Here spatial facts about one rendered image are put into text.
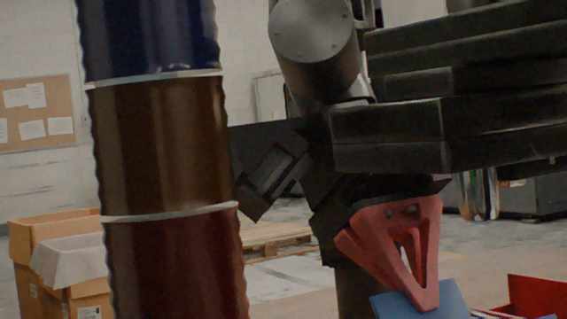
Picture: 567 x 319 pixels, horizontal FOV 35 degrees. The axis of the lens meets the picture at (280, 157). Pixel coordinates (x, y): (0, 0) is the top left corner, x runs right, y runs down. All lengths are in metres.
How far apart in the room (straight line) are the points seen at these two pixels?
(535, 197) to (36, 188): 6.34
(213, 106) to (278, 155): 0.36
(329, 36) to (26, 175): 10.81
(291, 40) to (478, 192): 0.19
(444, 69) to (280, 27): 0.16
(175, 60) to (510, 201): 7.47
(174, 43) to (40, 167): 11.15
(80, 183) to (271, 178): 10.90
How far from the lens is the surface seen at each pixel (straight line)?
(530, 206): 7.50
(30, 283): 4.67
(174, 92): 0.23
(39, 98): 11.38
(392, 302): 0.60
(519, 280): 0.90
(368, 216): 0.59
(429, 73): 0.46
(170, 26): 0.23
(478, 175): 0.44
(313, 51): 0.57
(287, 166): 0.59
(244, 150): 0.58
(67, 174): 11.43
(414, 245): 0.64
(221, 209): 0.23
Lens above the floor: 1.14
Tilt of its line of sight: 3 degrees down
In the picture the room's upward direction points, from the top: 6 degrees counter-clockwise
